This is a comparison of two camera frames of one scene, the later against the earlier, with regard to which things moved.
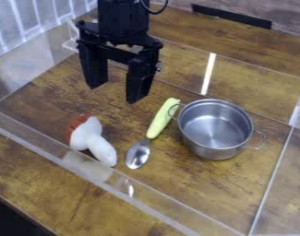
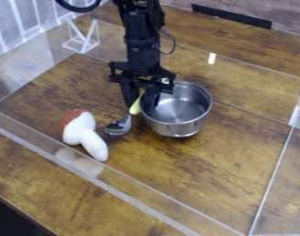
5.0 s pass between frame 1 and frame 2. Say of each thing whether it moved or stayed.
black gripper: moved
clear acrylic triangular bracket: stayed
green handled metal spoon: moved
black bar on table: stayed
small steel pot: moved
